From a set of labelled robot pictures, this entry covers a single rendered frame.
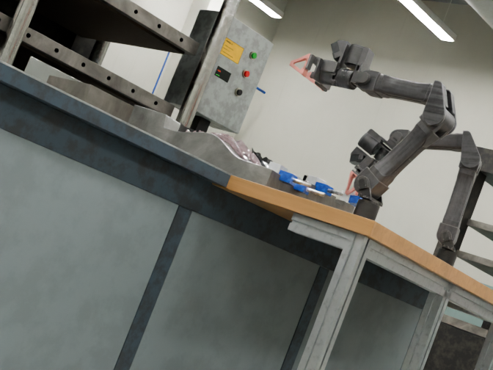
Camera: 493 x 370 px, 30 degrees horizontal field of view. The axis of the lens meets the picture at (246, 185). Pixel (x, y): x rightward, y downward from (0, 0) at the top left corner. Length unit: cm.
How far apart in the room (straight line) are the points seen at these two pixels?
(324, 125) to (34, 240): 940
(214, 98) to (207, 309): 125
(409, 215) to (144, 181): 820
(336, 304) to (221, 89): 160
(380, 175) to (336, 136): 874
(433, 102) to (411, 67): 857
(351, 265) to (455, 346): 466
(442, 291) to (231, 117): 136
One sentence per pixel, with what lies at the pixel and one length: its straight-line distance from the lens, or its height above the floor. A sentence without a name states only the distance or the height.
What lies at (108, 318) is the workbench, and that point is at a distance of 236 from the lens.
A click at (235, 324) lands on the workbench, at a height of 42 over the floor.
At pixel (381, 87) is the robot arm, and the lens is 262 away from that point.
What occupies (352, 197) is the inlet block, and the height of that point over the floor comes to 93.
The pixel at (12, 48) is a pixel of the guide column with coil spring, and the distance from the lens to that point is 296.
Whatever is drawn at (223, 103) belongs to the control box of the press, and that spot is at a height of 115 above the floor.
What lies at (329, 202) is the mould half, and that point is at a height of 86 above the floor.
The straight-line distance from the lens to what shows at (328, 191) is 278.
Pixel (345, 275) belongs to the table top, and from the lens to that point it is 221.
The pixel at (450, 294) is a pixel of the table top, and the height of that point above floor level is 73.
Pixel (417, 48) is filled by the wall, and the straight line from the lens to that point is 1116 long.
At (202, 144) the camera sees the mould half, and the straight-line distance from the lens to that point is 259.
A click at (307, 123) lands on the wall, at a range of 1159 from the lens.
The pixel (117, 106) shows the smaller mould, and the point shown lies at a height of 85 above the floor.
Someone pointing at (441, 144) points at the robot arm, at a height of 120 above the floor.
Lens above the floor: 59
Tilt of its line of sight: 5 degrees up
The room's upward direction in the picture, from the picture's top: 21 degrees clockwise
